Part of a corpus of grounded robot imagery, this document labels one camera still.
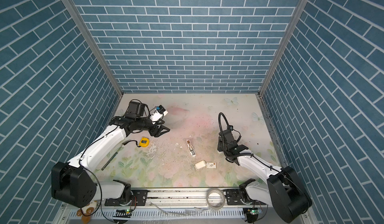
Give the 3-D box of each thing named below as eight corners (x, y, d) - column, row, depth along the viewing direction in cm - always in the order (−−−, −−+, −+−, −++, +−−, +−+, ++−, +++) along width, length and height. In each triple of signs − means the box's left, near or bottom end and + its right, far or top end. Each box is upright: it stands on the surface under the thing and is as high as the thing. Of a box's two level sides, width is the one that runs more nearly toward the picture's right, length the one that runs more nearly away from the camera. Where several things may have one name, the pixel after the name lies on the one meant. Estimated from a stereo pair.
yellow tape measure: (139, 147, 93) (138, 145, 92) (142, 138, 97) (141, 136, 96) (147, 147, 93) (146, 145, 92) (150, 138, 97) (149, 136, 96)
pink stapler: (192, 157, 89) (192, 153, 85) (186, 144, 95) (186, 140, 90) (196, 155, 90) (195, 151, 86) (190, 143, 95) (189, 139, 91)
